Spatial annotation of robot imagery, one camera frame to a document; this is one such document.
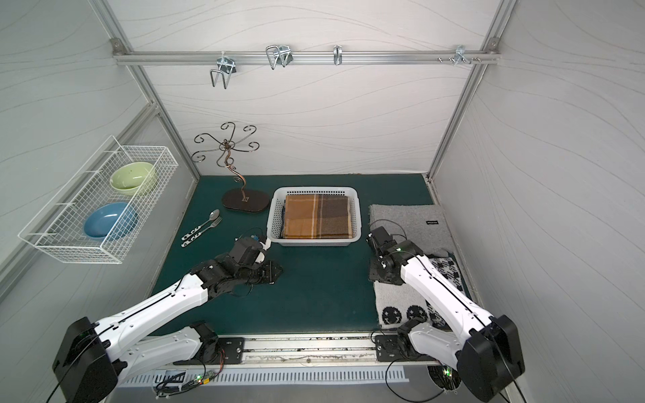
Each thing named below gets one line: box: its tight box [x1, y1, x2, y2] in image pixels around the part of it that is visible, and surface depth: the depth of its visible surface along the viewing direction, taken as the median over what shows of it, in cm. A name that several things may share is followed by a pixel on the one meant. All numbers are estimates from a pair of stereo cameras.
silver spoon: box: [181, 208, 221, 241], surface depth 106 cm
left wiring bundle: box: [153, 349, 226, 400], surface depth 70 cm
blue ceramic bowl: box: [83, 201, 139, 241], surface depth 65 cm
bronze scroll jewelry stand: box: [190, 121, 270, 214], surface depth 95 cm
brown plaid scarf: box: [281, 193, 353, 240], surface depth 99 cm
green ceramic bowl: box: [109, 162, 158, 197], surface depth 73 cm
